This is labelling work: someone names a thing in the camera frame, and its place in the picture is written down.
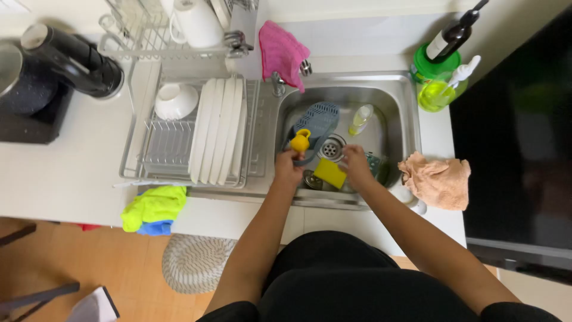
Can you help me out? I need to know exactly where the black induction cooker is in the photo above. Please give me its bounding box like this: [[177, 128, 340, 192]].
[[0, 83, 74, 145]]

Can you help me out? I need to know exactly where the white mug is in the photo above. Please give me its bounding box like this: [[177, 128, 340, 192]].
[[169, 0, 225, 49]]

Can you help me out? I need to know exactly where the stainless steel sink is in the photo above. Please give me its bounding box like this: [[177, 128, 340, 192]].
[[272, 73, 423, 211]]

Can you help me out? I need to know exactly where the green-lidded detergent bottle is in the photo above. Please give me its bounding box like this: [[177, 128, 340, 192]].
[[410, 42, 462, 85]]

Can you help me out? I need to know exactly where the white bowl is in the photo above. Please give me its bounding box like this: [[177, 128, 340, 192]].
[[154, 83, 200, 121]]

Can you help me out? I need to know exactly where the white and black object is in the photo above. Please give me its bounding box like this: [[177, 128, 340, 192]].
[[65, 286, 120, 322]]

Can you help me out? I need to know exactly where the round woven mat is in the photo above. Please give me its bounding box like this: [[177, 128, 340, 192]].
[[161, 233, 238, 295]]

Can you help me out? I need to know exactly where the metal dish rack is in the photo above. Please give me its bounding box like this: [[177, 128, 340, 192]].
[[118, 63, 270, 189]]

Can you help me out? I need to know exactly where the dark speckled pot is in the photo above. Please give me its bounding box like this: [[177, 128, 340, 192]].
[[0, 42, 61, 118]]

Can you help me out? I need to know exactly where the peach cloth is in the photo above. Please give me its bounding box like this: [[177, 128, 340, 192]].
[[398, 151, 472, 212]]

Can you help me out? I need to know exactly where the row of white plates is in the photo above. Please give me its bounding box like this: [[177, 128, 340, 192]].
[[188, 77, 249, 186]]

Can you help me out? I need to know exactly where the person's black clothing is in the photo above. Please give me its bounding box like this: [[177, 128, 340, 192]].
[[196, 230, 565, 322]]

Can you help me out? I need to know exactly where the blue cloth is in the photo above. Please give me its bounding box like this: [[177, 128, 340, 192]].
[[136, 219, 174, 237]]

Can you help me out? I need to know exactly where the round metal lid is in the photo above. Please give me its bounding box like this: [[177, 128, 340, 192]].
[[302, 169, 324, 191]]

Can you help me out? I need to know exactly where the black appliance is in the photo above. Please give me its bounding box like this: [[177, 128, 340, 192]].
[[449, 5, 572, 287]]

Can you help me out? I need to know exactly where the yellow-green pump soap bottle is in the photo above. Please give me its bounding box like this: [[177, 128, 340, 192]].
[[417, 55, 482, 113]]

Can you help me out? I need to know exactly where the chrome faucet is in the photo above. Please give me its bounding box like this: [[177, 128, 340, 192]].
[[270, 59, 313, 98]]

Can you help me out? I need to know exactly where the dark wine bottle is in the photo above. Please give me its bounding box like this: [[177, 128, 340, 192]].
[[425, 0, 489, 61]]

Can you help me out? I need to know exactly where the pink cloth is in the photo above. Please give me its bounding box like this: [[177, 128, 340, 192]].
[[258, 20, 311, 94]]

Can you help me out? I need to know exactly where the dark chair leg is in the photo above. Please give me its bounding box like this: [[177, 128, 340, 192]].
[[0, 223, 37, 247], [0, 282, 81, 322]]

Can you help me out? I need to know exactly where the person's right hand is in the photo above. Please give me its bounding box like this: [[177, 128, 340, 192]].
[[340, 144, 377, 191]]

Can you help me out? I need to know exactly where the neon yellow cloth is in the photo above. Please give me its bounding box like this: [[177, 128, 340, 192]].
[[121, 185, 187, 233]]

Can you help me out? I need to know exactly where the small yellow cup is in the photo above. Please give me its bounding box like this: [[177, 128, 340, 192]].
[[290, 129, 312, 153]]

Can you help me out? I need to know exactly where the small clear yellow-liquid bottle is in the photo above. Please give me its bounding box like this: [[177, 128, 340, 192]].
[[348, 104, 374, 137]]

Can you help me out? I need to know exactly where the wire dish rack shelf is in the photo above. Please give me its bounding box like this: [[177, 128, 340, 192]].
[[97, 0, 260, 61]]

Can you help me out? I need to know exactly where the yellow sponge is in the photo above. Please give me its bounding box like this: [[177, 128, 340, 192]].
[[313, 157, 348, 190]]

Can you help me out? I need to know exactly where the metal sink drain strainer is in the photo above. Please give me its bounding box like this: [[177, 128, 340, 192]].
[[318, 134, 347, 162]]

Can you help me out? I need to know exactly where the person's left hand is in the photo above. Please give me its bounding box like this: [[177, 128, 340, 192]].
[[273, 149, 307, 188]]

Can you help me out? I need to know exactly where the teal patterned scrubber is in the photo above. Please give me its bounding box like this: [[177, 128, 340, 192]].
[[366, 152, 383, 179]]

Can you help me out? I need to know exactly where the black kettle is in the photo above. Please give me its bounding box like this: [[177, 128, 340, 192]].
[[20, 23, 125, 99]]

